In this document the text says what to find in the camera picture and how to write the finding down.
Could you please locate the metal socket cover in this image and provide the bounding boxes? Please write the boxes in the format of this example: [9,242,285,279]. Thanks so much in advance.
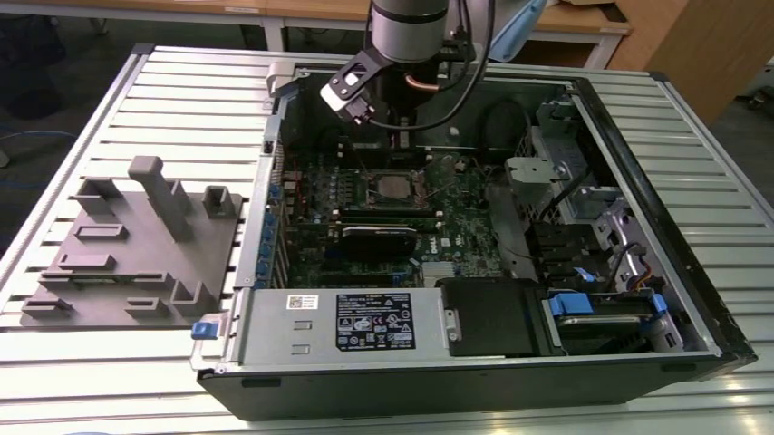
[421,153,457,179]

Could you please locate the silver CPU plate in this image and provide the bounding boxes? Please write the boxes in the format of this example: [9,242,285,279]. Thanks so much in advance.
[378,176,420,200]

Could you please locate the CPU socket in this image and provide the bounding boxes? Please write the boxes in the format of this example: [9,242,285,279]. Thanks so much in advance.
[361,168,436,213]

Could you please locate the black expansion slot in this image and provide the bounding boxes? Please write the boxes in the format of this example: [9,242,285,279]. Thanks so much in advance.
[317,270,398,289]

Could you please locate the green RAM stick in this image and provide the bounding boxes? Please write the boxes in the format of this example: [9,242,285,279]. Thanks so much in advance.
[339,216,442,231]

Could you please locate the black graphics card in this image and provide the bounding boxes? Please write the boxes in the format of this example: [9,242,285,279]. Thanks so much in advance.
[338,225,420,262]

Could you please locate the green motherboard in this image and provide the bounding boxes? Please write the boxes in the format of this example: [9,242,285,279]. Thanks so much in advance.
[281,144,516,291]

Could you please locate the silver chipset heatsink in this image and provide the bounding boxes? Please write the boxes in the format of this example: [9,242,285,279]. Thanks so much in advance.
[421,261,457,289]

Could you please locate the wooden cabinet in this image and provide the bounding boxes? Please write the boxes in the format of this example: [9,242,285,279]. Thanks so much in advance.
[610,0,774,126]

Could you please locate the blue disk carrier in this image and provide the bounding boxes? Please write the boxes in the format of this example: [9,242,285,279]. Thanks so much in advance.
[548,292,598,318]

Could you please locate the silver power supply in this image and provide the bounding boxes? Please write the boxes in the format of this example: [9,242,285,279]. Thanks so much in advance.
[239,287,453,363]

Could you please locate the grey parts rack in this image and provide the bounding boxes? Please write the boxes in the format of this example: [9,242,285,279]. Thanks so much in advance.
[19,156,247,328]

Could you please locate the black wheeled base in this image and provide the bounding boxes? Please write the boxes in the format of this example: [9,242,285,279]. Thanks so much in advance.
[734,61,774,112]

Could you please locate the silver hard disk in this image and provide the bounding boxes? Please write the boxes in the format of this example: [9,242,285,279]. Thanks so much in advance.
[556,314,644,355]

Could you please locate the black office chair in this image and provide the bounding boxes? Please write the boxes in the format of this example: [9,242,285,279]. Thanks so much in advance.
[0,13,69,121]

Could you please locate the black PC case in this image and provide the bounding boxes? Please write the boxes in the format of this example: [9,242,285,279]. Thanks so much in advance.
[189,61,758,422]

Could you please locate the copper cable fitting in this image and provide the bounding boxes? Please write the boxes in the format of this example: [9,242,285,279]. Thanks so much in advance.
[405,74,438,95]

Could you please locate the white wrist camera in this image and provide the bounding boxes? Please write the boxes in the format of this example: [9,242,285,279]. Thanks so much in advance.
[318,49,389,126]

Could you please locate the black camera cable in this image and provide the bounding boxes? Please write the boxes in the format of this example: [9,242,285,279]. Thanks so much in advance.
[367,0,497,132]

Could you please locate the grey drive bay bracket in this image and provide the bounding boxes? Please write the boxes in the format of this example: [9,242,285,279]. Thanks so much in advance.
[505,156,574,203]

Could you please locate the black drive cable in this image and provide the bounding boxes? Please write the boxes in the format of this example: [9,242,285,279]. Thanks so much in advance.
[540,158,593,224]

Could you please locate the wooden desk white frame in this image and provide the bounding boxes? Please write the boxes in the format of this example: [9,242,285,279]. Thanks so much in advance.
[281,0,636,69]
[0,0,286,51]

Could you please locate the thin black wire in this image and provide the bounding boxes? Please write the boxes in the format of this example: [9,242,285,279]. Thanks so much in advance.
[609,242,650,291]

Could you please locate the blue floor cable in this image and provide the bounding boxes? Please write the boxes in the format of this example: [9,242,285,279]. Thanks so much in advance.
[0,129,78,146]

